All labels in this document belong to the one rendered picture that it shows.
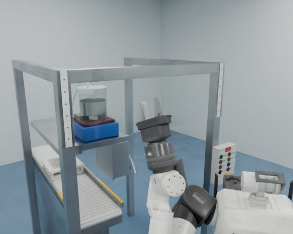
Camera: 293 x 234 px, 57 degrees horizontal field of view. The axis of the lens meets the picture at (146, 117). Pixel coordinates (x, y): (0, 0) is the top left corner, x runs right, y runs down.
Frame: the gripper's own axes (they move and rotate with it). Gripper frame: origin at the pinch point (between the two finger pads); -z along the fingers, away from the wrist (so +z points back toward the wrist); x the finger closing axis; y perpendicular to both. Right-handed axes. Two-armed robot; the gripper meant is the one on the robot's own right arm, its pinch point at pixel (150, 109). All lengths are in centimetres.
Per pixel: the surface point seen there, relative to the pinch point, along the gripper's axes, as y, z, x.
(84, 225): -17, 45, -78
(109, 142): -26, 5, -56
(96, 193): -39, 33, -95
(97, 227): -26, 50, -81
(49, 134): -9, -6, -84
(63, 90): 1.8, -19.0, -44.5
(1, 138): -86, -46, -391
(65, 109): 0.6, -11.4, -47.6
